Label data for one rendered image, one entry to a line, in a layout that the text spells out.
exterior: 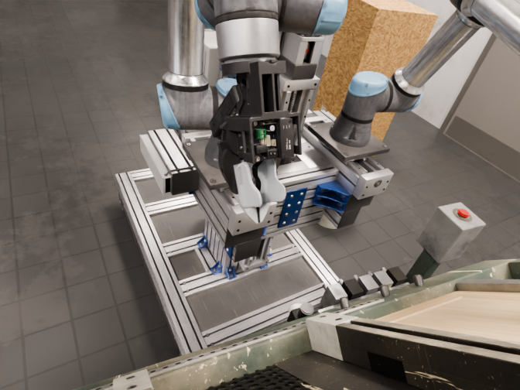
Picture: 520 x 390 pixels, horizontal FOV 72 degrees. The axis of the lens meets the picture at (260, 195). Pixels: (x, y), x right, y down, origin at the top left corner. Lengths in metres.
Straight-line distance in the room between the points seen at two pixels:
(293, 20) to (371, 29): 2.09
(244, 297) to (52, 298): 0.95
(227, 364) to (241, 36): 0.64
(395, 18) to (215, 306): 2.10
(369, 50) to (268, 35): 2.29
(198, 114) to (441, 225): 0.93
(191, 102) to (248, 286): 1.09
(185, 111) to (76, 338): 1.30
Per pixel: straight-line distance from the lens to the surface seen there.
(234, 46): 0.43
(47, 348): 1.95
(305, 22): 0.58
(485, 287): 1.15
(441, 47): 1.24
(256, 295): 1.78
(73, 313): 2.01
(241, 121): 0.42
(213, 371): 0.83
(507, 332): 0.81
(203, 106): 0.95
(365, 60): 2.73
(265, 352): 0.86
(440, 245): 1.44
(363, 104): 1.27
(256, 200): 0.45
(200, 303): 1.72
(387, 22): 2.71
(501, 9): 0.98
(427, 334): 0.65
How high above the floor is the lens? 1.66
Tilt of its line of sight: 39 degrees down
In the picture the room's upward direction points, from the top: 12 degrees clockwise
